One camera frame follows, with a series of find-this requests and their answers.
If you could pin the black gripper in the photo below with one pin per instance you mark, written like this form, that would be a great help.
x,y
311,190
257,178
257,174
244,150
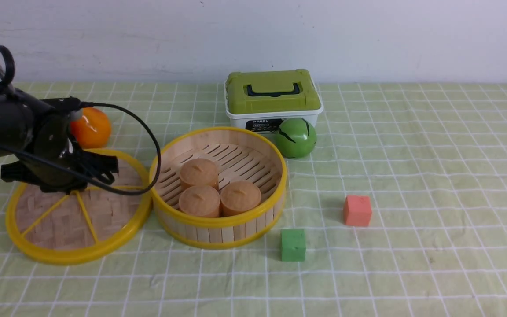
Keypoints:
x,y
53,141

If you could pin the yellow bamboo steamer lid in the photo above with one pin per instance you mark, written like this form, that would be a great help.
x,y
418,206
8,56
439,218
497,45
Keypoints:
x,y
80,227

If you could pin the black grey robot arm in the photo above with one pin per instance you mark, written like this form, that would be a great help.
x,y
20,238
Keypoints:
x,y
16,123

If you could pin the bamboo steamer basket yellow rims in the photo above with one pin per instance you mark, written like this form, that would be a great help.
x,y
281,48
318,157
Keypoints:
x,y
240,155

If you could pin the orange toy pear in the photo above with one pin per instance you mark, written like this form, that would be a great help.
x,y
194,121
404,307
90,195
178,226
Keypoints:
x,y
91,127

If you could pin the back orange steamed bun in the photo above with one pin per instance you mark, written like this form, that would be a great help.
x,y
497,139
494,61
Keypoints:
x,y
199,171

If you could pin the front left orange bun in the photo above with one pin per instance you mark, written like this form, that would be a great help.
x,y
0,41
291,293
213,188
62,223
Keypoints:
x,y
200,201

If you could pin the front right orange bun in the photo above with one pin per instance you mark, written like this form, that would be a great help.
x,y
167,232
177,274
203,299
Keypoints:
x,y
238,197

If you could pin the green lidded white storage box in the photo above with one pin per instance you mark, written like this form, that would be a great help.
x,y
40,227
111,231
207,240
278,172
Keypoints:
x,y
260,101

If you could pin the green toy ball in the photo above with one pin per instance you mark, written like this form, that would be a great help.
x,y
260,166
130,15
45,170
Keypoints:
x,y
295,138

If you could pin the green foam cube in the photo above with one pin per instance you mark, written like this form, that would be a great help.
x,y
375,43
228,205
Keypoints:
x,y
292,245

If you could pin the red foam cube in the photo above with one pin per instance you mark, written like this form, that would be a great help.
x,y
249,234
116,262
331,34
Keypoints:
x,y
357,211

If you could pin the green checkered tablecloth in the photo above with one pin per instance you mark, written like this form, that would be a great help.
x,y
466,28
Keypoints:
x,y
431,157

